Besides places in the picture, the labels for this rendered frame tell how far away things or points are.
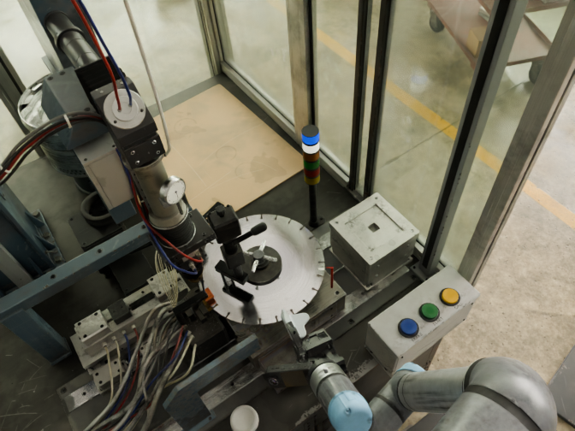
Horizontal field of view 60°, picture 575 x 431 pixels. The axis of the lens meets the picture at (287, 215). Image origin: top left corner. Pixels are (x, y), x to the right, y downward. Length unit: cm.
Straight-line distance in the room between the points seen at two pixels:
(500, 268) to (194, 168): 148
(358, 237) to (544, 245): 142
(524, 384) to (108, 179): 71
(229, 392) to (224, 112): 109
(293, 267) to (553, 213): 178
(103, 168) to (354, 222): 77
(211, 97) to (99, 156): 124
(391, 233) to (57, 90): 90
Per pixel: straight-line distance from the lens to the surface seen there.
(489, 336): 233
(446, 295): 132
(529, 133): 102
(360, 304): 144
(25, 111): 173
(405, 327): 126
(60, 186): 194
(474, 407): 71
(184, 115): 203
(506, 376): 74
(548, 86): 95
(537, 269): 256
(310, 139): 128
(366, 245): 137
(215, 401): 136
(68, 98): 92
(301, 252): 130
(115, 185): 92
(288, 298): 123
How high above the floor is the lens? 204
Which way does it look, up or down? 53 degrees down
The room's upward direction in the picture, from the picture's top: 6 degrees counter-clockwise
